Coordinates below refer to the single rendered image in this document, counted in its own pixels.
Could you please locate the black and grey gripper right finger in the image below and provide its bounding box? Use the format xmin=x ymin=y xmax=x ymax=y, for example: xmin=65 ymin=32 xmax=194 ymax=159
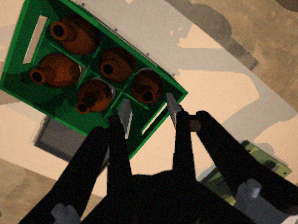
xmin=166 ymin=93 xmax=298 ymax=224

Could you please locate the dark green crate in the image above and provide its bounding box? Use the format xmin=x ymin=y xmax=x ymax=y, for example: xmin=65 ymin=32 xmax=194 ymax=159
xmin=0 ymin=0 xmax=177 ymax=145

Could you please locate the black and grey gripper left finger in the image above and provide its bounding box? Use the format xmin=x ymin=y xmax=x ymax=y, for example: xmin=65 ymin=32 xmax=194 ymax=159
xmin=18 ymin=99 xmax=138 ymax=224

